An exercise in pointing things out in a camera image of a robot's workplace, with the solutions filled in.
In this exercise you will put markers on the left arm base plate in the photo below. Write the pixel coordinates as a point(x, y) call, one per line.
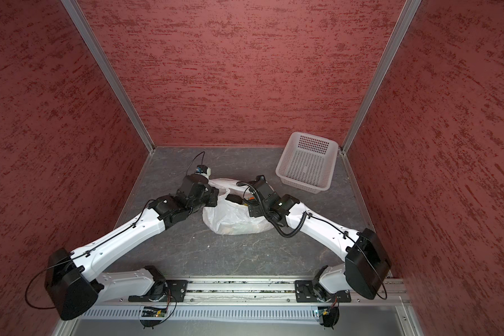
point(177, 290)

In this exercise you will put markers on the circuit board with wires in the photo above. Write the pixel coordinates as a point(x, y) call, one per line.
point(329, 316)
point(154, 316)

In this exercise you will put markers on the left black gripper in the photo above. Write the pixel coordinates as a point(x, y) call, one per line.
point(213, 192)

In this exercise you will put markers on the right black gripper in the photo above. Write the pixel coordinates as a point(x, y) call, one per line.
point(254, 209)

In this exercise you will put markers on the white plastic bag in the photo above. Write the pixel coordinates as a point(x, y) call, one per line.
point(230, 218)

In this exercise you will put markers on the aluminium front rail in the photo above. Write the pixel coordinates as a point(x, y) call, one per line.
point(252, 291)

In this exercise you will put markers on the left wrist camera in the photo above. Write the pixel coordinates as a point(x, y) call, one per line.
point(203, 170)

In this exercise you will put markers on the white perforated plastic basket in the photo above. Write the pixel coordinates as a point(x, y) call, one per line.
point(308, 162)

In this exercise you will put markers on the left aluminium corner post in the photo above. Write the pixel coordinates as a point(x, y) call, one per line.
point(81, 23)

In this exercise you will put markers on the left circuit board with wires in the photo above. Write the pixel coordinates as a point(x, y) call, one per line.
point(154, 316)

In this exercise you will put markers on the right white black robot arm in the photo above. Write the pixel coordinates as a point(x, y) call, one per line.
point(365, 264)

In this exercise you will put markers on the right aluminium corner post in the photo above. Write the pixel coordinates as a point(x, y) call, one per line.
point(400, 29)

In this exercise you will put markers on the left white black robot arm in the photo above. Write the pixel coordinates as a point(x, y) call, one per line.
point(77, 280)

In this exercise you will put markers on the right circuit board with wires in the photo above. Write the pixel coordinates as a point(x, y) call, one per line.
point(329, 316)

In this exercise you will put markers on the aluminium corner post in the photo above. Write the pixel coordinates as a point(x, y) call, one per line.
point(81, 23)
point(400, 29)

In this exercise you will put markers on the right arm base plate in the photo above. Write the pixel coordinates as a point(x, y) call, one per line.
point(304, 291)

